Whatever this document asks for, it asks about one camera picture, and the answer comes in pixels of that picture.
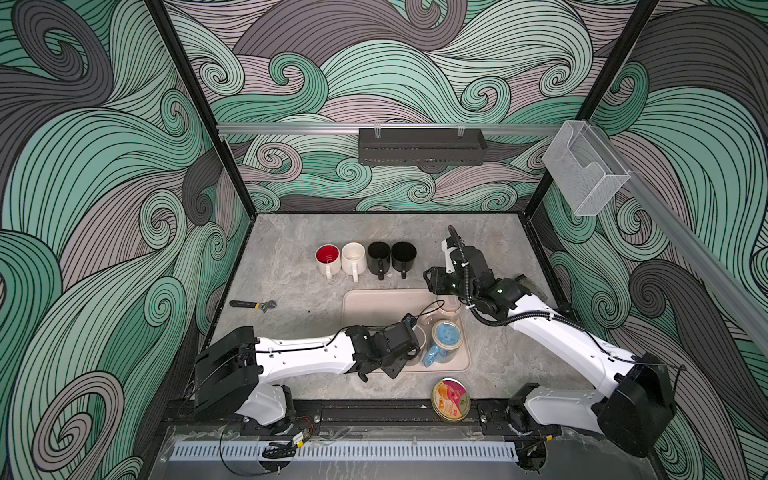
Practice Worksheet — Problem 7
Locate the beige plastic tray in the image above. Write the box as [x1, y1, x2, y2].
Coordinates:
[342, 289, 471, 373]

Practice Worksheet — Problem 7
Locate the black wall basket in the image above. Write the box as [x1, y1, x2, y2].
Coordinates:
[358, 127, 488, 167]

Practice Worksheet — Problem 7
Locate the round colourful tin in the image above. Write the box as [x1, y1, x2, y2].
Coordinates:
[431, 378, 471, 422]

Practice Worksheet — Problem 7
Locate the clear acrylic wall holder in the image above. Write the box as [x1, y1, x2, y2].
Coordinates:
[543, 120, 630, 217]

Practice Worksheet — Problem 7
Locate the blue mug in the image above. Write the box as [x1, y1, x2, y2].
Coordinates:
[423, 320, 463, 368]

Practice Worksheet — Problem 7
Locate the grey mug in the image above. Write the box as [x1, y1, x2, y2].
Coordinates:
[406, 325, 426, 366]

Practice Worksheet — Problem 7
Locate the black mug white base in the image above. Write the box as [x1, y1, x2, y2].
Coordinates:
[390, 241, 417, 280]

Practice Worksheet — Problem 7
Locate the white slotted cable duct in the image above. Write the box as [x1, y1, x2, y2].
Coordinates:
[168, 440, 518, 463]

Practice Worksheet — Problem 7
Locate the aluminium rail back wall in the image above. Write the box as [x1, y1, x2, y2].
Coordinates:
[216, 122, 560, 136]

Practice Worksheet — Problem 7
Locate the cream mug red inside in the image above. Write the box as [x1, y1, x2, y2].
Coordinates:
[315, 244, 342, 280]

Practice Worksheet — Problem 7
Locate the aluminium rail wall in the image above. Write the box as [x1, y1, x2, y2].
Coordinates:
[594, 127, 767, 353]
[216, 122, 560, 136]

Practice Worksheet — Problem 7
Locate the pink mug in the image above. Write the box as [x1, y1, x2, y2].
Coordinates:
[433, 296, 463, 321]

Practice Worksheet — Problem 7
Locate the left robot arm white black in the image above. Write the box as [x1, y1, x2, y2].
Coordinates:
[193, 314, 421, 426]

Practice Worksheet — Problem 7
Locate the aluminium rail right wall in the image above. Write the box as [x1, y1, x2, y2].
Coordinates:
[594, 127, 767, 353]

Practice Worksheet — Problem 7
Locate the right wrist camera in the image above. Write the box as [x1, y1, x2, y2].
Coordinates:
[441, 238, 457, 274]

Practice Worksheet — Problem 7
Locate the white ribbed mug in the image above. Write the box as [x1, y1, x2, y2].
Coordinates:
[341, 242, 367, 283]

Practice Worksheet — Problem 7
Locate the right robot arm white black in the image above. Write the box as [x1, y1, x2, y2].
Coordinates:
[423, 238, 677, 457]

